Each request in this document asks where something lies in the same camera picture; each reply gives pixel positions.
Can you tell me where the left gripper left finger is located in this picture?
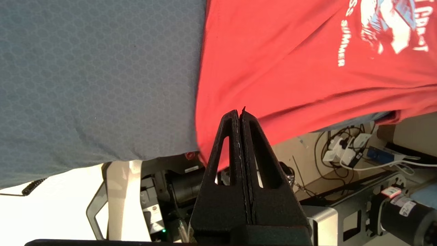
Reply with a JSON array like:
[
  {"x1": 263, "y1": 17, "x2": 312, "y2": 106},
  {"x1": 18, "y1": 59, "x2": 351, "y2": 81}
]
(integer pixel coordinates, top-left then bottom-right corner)
[{"x1": 189, "y1": 110, "x2": 248, "y2": 244}]

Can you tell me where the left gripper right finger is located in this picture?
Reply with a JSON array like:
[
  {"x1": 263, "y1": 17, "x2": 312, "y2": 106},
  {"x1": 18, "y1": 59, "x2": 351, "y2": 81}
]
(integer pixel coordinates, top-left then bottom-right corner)
[{"x1": 240, "y1": 111, "x2": 313, "y2": 245}]

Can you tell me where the red printed t-shirt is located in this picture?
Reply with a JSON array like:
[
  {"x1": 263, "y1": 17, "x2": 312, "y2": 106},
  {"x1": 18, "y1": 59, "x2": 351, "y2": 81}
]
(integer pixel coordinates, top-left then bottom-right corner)
[{"x1": 195, "y1": 0, "x2": 437, "y2": 171}]

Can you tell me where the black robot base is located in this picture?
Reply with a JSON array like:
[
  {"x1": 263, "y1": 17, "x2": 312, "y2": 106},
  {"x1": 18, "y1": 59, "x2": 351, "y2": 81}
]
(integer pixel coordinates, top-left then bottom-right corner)
[{"x1": 85, "y1": 152, "x2": 408, "y2": 245}]

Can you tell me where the white power strip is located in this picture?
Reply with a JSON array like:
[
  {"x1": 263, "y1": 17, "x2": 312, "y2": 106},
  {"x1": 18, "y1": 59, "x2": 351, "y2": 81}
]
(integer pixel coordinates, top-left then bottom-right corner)
[{"x1": 322, "y1": 133, "x2": 372, "y2": 168}]

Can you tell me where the blue adapter box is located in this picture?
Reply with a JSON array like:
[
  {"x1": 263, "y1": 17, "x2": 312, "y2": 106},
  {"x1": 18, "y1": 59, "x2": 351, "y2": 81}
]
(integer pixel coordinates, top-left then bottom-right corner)
[{"x1": 367, "y1": 146, "x2": 405, "y2": 163}]

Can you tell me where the bed with blue sheet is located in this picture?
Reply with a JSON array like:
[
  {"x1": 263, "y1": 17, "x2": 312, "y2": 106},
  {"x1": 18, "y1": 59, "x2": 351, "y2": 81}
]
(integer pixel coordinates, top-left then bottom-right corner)
[{"x1": 0, "y1": 0, "x2": 398, "y2": 189}]

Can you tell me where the white floor cable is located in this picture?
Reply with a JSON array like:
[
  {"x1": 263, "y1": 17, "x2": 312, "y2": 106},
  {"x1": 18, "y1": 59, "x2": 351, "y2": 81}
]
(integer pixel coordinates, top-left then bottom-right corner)
[{"x1": 339, "y1": 154, "x2": 437, "y2": 172}]

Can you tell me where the black corrugated cable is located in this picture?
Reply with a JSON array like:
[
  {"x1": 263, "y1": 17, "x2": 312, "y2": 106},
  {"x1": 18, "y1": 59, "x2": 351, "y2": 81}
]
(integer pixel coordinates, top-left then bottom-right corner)
[{"x1": 22, "y1": 177, "x2": 47, "y2": 196}]

